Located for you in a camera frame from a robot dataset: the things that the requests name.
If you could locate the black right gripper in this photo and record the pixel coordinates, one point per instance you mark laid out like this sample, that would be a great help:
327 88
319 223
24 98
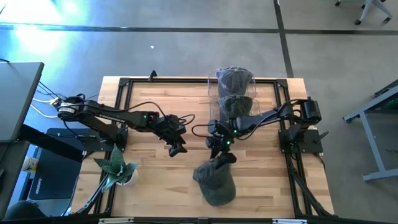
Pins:
222 138

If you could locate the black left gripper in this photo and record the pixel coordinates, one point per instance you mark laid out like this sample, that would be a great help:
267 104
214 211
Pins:
171 127

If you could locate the gray baseball cap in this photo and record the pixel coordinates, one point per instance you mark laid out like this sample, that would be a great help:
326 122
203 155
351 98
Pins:
233 81

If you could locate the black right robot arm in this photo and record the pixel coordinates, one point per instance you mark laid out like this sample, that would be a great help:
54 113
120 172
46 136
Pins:
264 119

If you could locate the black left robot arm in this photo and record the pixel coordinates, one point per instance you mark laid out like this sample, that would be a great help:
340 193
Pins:
118 115

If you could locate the clear plastic container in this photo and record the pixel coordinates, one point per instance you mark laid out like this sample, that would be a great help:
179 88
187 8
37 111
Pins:
214 107
211 91

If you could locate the green plant in white pot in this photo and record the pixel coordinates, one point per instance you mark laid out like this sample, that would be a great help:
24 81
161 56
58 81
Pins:
116 168

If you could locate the black clamp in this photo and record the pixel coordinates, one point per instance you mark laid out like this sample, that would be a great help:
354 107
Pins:
152 75

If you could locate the black floor mat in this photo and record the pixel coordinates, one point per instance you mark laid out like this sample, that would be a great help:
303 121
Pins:
53 177

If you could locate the black desk beam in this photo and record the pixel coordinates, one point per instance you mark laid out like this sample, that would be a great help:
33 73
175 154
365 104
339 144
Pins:
46 141

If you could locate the yellow and black power plug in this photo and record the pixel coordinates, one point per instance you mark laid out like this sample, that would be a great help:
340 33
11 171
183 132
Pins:
55 100

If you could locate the white paper cup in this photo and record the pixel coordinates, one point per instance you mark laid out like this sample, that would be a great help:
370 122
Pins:
30 165

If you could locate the person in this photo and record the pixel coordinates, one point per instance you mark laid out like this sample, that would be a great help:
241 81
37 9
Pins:
25 211

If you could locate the gray desk top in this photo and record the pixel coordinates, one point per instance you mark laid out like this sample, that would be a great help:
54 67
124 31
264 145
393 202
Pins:
18 99

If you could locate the dark gray desk panel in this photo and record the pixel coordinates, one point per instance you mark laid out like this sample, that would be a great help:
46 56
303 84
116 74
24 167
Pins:
12 174

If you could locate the gray office chair base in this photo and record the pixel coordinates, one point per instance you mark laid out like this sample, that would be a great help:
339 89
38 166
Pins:
368 6

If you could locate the black aluminium table frame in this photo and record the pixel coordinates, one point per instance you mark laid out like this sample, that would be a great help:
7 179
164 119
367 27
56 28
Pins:
186 81

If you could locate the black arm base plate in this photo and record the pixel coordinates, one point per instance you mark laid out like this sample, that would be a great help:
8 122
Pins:
93 144
314 146

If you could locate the black diagonal frame strut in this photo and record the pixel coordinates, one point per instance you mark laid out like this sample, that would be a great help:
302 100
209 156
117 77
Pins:
93 197
308 193

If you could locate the white metal bracket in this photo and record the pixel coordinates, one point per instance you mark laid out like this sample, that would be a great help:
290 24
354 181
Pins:
289 221
115 220

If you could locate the gray metal table frame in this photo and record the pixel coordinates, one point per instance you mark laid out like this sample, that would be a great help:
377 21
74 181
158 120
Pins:
373 146

